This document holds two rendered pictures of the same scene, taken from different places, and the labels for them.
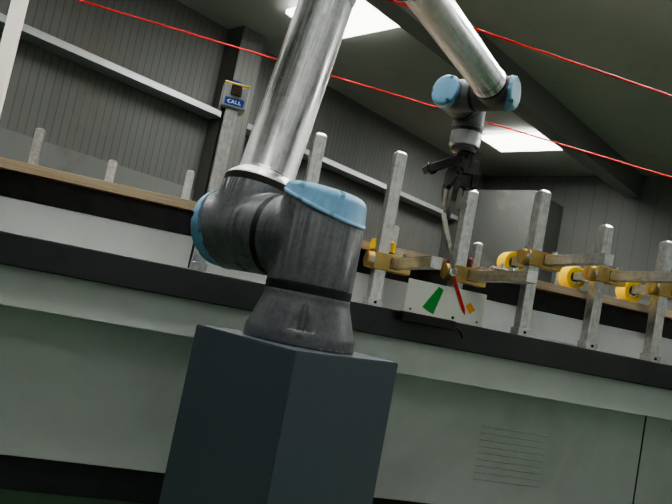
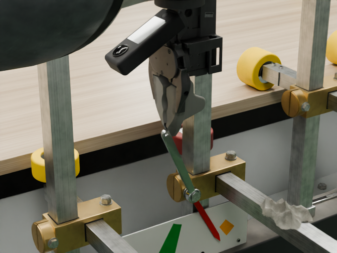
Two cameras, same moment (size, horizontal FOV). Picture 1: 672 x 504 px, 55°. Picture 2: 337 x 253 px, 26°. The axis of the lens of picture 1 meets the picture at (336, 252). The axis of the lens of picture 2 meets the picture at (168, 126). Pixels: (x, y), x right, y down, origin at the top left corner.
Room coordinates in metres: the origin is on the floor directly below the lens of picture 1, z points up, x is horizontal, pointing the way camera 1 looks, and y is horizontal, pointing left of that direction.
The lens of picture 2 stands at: (0.89, 0.00, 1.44)
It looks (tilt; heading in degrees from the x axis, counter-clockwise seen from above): 24 degrees down; 343
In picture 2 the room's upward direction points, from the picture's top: straight up
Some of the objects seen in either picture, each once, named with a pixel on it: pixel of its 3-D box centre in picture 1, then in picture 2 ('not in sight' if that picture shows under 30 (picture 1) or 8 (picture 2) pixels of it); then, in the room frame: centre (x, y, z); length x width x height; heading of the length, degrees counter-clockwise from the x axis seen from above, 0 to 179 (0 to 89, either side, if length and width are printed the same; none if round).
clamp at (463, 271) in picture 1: (462, 275); (205, 177); (1.96, -0.39, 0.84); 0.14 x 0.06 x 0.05; 106
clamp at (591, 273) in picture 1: (604, 275); not in sight; (2.09, -0.88, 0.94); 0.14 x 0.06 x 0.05; 106
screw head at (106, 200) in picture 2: not in sight; (105, 200); (1.90, -0.20, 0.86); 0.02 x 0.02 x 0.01
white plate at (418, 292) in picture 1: (445, 303); (188, 240); (1.92, -0.35, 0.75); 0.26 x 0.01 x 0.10; 106
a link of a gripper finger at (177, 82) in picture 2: (454, 186); (177, 82); (1.82, -0.30, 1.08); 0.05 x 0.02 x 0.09; 15
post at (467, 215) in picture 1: (458, 266); (195, 169); (1.95, -0.37, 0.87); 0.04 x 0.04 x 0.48; 16
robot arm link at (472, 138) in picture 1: (464, 141); not in sight; (1.85, -0.31, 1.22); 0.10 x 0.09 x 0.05; 15
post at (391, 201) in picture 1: (385, 230); (60, 177); (1.88, -0.13, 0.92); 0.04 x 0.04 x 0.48; 16
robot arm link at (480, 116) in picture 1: (469, 112); not in sight; (1.84, -0.31, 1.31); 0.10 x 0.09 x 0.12; 143
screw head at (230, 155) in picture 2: not in sight; (230, 155); (1.97, -0.45, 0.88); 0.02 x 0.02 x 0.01
